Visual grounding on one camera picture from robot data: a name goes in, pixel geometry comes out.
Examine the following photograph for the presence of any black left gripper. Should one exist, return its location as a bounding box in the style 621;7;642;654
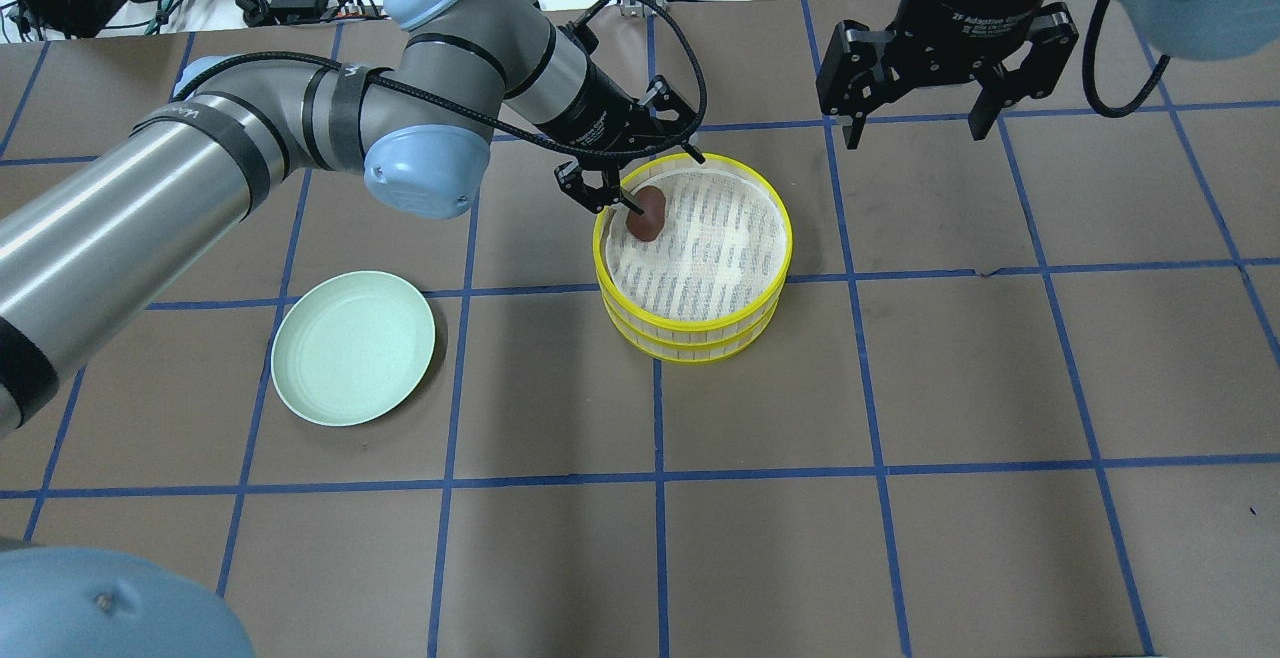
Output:
530;58;707;216

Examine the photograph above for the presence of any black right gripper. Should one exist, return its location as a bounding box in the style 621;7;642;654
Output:
815;0;1079;148

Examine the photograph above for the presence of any brown bun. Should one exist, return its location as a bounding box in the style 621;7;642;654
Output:
625;186;667;243

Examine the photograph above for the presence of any yellow rimmed top steamer layer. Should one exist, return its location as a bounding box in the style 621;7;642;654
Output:
591;154;794;333

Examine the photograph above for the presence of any yellow rimmed steamer layer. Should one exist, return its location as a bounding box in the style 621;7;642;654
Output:
591;154;794;333
602;288;782;365

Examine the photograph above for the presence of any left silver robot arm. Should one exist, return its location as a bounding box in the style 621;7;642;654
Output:
1;0;709;434

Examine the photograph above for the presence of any white steamer liner cloth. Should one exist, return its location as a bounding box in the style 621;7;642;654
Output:
602;163;790;324

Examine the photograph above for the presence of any yellow rimmed bottom steamer layer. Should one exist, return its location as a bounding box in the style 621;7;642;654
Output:
602;288;782;365

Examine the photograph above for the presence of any light green plate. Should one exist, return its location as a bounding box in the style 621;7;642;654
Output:
270;271;436;428

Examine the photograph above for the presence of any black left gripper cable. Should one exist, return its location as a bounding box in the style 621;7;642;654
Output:
370;0;709;154

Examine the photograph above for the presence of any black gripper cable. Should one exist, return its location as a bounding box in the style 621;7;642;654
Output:
1082;0;1172;120
370;0;709;154

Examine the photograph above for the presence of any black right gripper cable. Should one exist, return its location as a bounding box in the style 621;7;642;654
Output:
1082;0;1172;120

